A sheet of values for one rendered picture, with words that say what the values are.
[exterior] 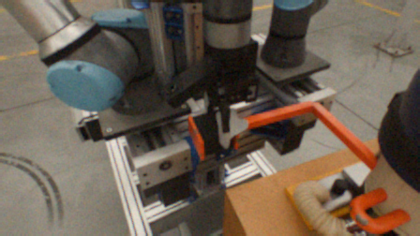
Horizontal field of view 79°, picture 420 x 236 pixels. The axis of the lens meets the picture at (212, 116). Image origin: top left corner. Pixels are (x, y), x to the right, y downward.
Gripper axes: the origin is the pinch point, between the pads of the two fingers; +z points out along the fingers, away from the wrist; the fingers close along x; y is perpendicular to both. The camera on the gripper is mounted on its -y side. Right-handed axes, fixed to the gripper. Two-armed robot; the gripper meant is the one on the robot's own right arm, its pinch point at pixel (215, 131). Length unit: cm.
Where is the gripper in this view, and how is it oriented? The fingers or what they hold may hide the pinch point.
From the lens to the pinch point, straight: 54.8
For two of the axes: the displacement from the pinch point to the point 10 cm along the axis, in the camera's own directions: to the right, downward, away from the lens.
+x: -3.6, -6.2, 7.0
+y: 9.3, -2.5, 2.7
